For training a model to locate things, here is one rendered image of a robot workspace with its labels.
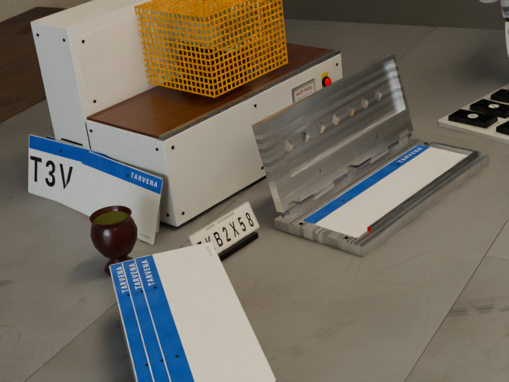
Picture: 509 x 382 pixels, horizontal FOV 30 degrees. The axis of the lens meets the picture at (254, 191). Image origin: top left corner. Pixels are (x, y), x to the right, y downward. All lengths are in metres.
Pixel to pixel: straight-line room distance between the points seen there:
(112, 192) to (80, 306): 0.32
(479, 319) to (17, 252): 0.89
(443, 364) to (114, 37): 0.95
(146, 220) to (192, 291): 0.41
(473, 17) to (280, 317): 2.77
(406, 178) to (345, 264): 0.31
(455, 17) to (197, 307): 2.95
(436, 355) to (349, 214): 0.44
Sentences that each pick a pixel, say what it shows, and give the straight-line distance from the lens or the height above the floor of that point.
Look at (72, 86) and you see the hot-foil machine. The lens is 1.94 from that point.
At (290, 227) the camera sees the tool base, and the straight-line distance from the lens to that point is 1.78.
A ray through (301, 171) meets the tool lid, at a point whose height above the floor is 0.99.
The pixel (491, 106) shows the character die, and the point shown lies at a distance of 2.26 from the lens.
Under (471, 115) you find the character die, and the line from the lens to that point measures 2.21.
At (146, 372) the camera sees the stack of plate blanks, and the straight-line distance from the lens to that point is 1.29.
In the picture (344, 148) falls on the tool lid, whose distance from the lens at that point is 1.91.
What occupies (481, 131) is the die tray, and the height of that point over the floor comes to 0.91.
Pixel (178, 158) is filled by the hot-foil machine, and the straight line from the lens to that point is 1.81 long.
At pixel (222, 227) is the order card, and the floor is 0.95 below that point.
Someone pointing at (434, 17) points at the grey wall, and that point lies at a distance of 4.22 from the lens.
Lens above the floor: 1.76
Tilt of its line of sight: 26 degrees down
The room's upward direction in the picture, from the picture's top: 7 degrees counter-clockwise
